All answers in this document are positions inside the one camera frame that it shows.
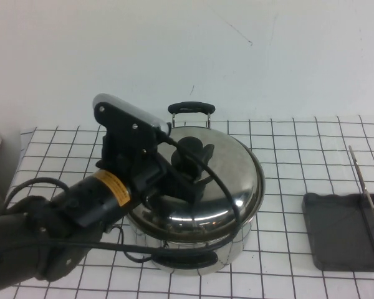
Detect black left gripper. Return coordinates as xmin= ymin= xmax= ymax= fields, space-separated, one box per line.
xmin=95 ymin=132 xmax=216 ymax=206

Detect stainless steel pot lid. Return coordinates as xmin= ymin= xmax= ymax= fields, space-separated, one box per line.
xmin=129 ymin=124 xmax=264 ymax=243

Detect dark grey lid rack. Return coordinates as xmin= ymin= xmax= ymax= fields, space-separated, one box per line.
xmin=302 ymin=145 xmax=374 ymax=272

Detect white grid tablecloth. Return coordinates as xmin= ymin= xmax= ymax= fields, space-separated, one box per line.
xmin=0 ymin=114 xmax=374 ymax=299

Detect beige box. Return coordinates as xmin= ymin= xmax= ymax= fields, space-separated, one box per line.
xmin=0 ymin=129 xmax=22 ymax=191

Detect black camera cable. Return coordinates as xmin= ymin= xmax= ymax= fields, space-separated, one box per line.
xmin=2 ymin=132 xmax=241 ymax=264

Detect stainless steel pot black handles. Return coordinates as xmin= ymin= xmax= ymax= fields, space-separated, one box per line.
xmin=126 ymin=101 xmax=266 ymax=277

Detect silver wrist camera black mount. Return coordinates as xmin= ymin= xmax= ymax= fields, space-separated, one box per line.
xmin=92 ymin=92 xmax=173 ymax=156

